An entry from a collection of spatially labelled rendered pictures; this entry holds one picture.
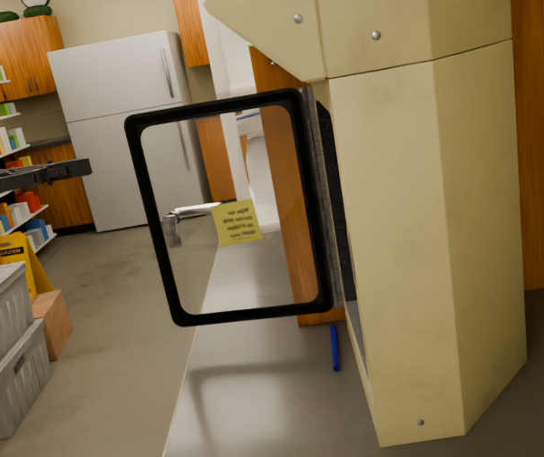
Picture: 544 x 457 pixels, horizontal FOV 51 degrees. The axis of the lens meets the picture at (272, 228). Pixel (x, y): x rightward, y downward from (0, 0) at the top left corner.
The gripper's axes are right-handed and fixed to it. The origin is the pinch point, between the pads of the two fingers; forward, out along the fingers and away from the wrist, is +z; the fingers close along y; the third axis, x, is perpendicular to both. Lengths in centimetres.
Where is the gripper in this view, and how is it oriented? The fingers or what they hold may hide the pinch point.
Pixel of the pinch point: (70, 169)
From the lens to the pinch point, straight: 107.8
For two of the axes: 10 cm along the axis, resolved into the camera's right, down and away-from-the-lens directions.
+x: 1.7, 9.4, 3.0
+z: 9.9, -1.6, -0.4
